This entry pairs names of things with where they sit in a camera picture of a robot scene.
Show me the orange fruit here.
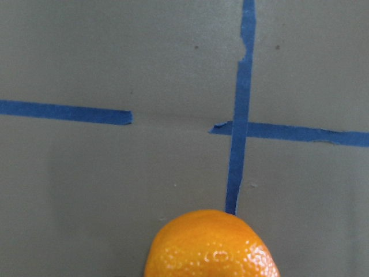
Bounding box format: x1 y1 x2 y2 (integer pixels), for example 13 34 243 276
144 209 280 276

